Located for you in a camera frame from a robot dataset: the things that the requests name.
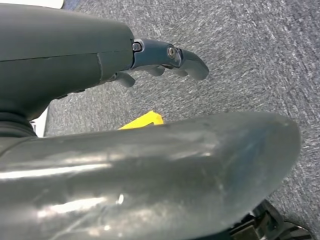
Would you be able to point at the robot grey left hand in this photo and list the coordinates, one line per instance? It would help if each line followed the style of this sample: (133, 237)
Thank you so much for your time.
(62, 49)

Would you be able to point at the yellow floor tape rectangle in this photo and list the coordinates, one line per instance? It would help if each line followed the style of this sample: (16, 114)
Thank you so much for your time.
(145, 121)

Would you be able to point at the robot silver leg shell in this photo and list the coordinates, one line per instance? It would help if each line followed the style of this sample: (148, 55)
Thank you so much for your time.
(149, 182)

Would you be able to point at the robot black left foot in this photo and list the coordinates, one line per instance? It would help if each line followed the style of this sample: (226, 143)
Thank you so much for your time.
(269, 222)

